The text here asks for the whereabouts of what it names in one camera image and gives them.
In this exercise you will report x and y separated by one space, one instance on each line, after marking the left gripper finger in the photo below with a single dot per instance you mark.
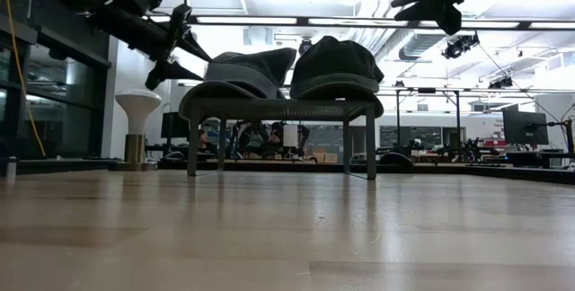
170 73
195 48

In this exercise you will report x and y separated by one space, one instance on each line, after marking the light grey baseball cap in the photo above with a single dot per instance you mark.
256 68

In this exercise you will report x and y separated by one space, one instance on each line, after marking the black baseball cap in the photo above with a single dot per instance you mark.
334 64

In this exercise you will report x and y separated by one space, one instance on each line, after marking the black monitor on arm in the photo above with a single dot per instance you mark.
524 127

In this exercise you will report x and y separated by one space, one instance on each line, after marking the black spotlight cluster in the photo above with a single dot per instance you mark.
460 46
501 83

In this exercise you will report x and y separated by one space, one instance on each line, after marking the white mushroom-shaped stand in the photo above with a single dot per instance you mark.
137 111

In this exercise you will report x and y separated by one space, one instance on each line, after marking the black computer monitor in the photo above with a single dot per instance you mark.
175 125

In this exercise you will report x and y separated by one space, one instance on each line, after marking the person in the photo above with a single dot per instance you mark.
276 138
204 140
253 140

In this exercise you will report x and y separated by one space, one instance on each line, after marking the black metal gantry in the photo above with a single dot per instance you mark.
427 90

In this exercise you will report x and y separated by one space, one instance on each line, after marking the long linear ceiling light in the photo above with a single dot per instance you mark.
269 20

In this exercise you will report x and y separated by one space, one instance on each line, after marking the grey perforated metal rack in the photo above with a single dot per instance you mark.
283 109

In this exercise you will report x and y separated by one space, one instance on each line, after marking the black ceiling spotlight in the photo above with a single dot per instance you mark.
305 45

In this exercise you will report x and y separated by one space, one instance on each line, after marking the white rectangular object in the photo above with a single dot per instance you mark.
290 136

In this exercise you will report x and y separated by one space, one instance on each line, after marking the background robot arms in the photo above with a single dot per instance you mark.
467 149

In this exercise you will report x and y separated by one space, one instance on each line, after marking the black arched object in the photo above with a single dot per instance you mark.
397 158

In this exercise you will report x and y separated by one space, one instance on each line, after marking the dark background table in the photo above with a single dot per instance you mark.
539 158

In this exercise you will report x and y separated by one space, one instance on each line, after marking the small silver cylinder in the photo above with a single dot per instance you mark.
11 170

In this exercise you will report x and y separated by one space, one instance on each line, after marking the black aluminium table frame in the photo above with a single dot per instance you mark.
449 170

